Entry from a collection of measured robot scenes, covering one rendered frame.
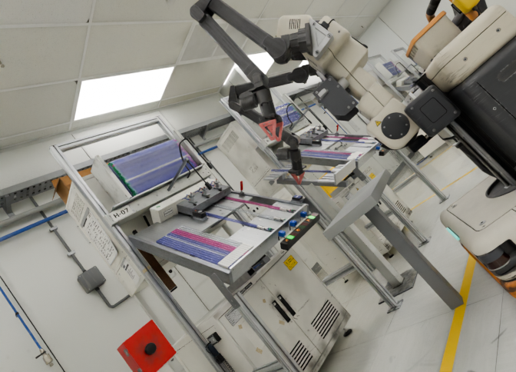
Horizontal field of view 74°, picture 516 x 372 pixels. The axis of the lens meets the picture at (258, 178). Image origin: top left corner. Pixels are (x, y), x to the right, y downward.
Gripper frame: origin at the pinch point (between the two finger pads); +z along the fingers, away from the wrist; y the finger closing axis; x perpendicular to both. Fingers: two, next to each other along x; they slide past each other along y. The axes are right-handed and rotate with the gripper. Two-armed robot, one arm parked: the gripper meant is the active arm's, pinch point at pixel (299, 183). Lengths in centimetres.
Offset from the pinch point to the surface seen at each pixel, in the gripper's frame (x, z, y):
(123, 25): -196, -111, -55
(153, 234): -56, 10, 62
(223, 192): -48, 6, 12
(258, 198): -28.3, 12.0, 3.4
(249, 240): -4.3, 11.4, 45.6
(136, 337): -8, 15, 110
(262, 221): -8.4, 11.7, 27.4
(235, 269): 5, 11, 67
